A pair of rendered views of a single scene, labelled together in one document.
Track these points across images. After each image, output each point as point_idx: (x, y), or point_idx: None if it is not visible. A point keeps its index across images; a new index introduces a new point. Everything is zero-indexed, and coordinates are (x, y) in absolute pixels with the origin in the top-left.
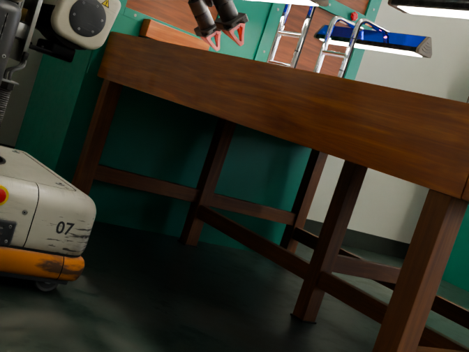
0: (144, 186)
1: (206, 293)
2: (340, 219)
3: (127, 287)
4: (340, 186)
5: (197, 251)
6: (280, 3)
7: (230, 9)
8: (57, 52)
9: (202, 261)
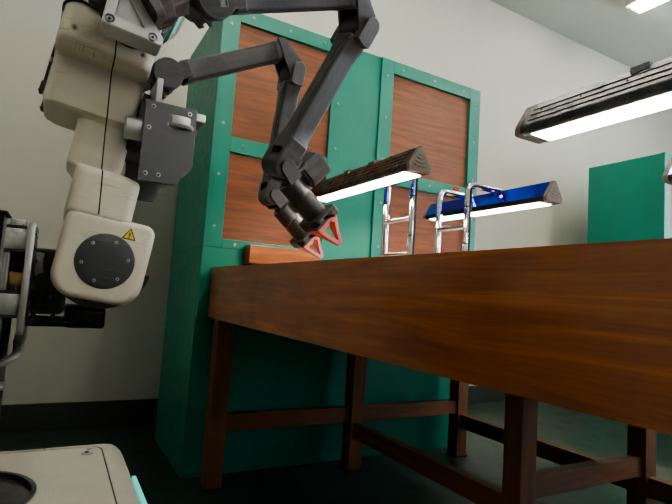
0: (286, 422)
1: None
2: (525, 429)
3: None
4: None
5: (362, 476)
6: (381, 196)
7: (312, 203)
8: (76, 320)
9: (368, 496)
